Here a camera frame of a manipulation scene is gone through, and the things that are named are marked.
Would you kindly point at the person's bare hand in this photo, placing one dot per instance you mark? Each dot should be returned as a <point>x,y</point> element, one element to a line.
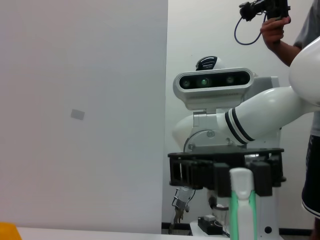
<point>272,32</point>

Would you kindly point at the white robot torso with head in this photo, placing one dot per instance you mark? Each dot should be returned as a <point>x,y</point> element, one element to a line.
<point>267,210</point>

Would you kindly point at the black box on floor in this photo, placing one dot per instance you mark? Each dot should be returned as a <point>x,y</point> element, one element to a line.
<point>210,227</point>

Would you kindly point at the grey wall sticker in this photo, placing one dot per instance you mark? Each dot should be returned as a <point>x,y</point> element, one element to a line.
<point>77,114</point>

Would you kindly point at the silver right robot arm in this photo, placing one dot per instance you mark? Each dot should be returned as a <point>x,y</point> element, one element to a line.
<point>262,112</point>

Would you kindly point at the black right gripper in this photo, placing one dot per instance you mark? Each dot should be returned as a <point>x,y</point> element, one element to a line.
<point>200,155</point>

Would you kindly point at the black handheld controller device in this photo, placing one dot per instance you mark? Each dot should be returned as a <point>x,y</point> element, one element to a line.
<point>272,7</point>

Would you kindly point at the yellow plastic bin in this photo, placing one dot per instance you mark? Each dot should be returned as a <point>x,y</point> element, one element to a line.
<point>7,232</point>

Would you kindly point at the person's bare forearm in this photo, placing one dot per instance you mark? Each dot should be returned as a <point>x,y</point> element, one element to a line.
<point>285,52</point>

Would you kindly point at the mint green utility knife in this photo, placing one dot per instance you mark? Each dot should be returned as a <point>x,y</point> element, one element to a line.
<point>243,180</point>

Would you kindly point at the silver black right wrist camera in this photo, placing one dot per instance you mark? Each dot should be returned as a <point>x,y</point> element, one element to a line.
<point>212,82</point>

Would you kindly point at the person in grey shirt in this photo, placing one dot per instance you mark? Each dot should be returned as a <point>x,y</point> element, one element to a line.
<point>312,25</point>

